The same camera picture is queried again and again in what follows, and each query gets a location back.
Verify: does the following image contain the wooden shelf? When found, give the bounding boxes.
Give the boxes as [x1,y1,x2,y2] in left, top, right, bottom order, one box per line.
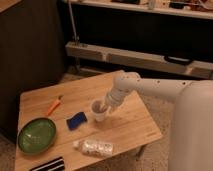
[62,0,213,20]

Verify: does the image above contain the long grey case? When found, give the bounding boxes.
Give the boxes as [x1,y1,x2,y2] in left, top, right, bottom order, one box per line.
[65,42,213,79]

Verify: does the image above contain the black white striped object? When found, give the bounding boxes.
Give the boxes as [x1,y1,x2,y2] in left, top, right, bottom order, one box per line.
[29,157,65,171]

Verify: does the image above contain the orange toy carrot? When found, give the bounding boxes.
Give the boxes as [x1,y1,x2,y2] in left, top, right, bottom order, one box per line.
[45,95,63,116]

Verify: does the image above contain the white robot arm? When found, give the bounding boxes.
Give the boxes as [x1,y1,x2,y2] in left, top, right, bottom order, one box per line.
[105,71,213,171]

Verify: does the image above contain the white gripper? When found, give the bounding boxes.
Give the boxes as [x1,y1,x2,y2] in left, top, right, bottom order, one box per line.
[100,88,128,114]

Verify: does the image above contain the wooden table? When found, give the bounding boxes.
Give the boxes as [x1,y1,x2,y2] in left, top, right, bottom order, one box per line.
[15,72,162,171]

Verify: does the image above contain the metal stand pole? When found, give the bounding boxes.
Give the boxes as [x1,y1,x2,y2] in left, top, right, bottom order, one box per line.
[68,0,80,73]

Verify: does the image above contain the clear plastic bottle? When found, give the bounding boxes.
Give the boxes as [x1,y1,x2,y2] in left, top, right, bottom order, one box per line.
[73,139,114,157]

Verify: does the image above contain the green bowl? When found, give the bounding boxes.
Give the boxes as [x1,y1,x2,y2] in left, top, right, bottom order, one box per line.
[17,118,57,155]

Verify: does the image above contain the blue sponge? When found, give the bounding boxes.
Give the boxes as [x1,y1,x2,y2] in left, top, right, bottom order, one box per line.
[66,112,87,130]

